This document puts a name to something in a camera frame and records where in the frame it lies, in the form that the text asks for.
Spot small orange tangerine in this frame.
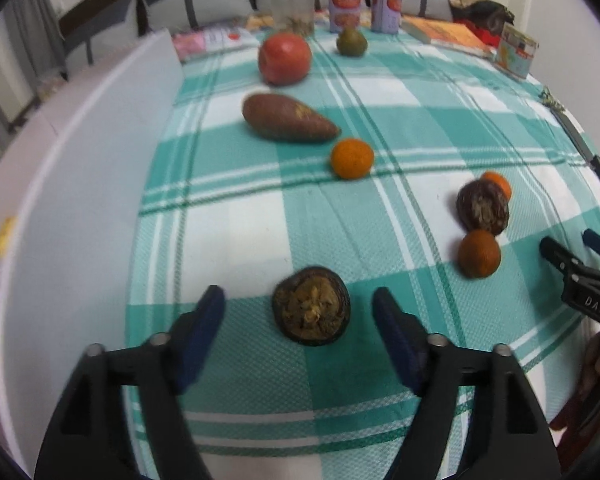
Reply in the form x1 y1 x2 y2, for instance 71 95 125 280
480 171 513 200

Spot white board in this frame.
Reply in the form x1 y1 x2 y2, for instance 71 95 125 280
0 29 185 480

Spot clear plastic jar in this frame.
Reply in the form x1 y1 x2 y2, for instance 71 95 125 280
270 0 315 37

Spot dark shrivelled pomegranate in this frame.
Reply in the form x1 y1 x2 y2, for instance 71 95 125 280
455 179 510 236

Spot grey curtain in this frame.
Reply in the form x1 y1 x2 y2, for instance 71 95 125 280
0 0 63 176

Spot small yellow object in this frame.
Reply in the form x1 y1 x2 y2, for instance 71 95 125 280
0 216 19 257

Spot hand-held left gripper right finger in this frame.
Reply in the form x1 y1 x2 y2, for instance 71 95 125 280
372 287 563 480

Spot black bag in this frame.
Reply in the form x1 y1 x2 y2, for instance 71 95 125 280
450 0 516 36

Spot dark wooden headboard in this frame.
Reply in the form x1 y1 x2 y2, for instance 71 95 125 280
57 0 141 28

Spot bright orange tangerine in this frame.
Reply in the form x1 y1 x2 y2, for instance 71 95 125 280
330 138 375 180

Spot brown sweet potato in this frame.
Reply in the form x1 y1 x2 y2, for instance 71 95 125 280
242 93 342 144

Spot grey strap with keychain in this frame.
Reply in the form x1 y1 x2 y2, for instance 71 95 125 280
539 87 600 196

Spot small colourful box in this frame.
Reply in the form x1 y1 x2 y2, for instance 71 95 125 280
495 23 540 81

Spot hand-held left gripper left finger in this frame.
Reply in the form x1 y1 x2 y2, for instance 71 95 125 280
34 285 226 480

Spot dark orange tangerine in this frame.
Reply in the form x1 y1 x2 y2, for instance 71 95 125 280
457 229 502 279

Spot pink printed papers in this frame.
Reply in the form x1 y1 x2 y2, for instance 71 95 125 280
172 26 260 63

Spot orange cover book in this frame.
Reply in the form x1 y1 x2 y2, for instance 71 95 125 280
401 15 496 59

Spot dark brown dried pomegranate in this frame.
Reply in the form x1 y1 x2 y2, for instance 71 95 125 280
272 266 351 346

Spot olive green citrus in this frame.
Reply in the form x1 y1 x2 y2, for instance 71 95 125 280
336 26 369 57

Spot green checkered blanket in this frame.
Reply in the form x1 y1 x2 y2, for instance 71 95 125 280
122 20 600 480

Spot purple labelled can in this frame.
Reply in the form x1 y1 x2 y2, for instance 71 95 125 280
370 0 404 34
327 0 364 34

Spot red cloth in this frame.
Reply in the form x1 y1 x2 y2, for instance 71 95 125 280
472 29 503 50

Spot red pomegranate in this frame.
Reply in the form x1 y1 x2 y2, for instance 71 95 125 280
258 32 313 86

